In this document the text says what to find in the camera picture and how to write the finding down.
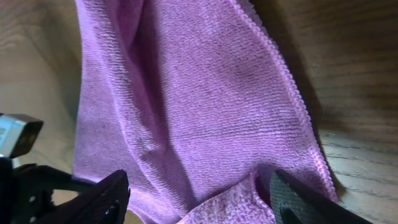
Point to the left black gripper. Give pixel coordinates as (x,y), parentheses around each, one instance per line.
(26,191)

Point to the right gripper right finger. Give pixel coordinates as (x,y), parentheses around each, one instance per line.
(293,202)

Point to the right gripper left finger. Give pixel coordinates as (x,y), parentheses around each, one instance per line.
(104,203)

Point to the purple microfiber cloth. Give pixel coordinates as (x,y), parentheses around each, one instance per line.
(195,102)

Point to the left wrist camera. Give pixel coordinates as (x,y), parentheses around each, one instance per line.
(18,134)

